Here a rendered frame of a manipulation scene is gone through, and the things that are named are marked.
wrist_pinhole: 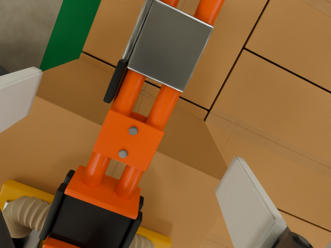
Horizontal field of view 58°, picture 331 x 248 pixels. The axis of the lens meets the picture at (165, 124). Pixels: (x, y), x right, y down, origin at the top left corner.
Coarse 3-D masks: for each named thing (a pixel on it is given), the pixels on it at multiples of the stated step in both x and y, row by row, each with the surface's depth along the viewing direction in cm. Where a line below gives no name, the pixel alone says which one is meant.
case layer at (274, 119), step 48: (144, 0) 78; (192, 0) 78; (240, 0) 79; (288, 0) 79; (96, 48) 81; (240, 48) 82; (288, 48) 83; (192, 96) 86; (240, 96) 86; (288, 96) 87; (240, 144) 91; (288, 144) 91; (288, 192) 96
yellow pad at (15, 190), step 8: (8, 184) 47; (16, 184) 47; (0, 192) 47; (8, 192) 47; (16, 192) 47; (24, 192) 47; (32, 192) 47; (40, 192) 48; (0, 200) 47; (8, 200) 47; (48, 200) 47; (0, 208) 47; (32, 232) 48; (16, 240) 48; (24, 240) 49; (32, 240) 49; (40, 240) 49
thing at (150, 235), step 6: (138, 228) 50; (144, 228) 51; (144, 234) 50; (150, 234) 50; (156, 234) 51; (150, 240) 50; (156, 240) 50; (162, 240) 50; (168, 240) 51; (156, 246) 50; (162, 246) 50; (168, 246) 50
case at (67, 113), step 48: (48, 96) 47; (96, 96) 58; (144, 96) 79; (0, 144) 47; (48, 144) 47; (192, 144) 60; (48, 192) 50; (144, 192) 50; (192, 192) 50; (192, 240) 53
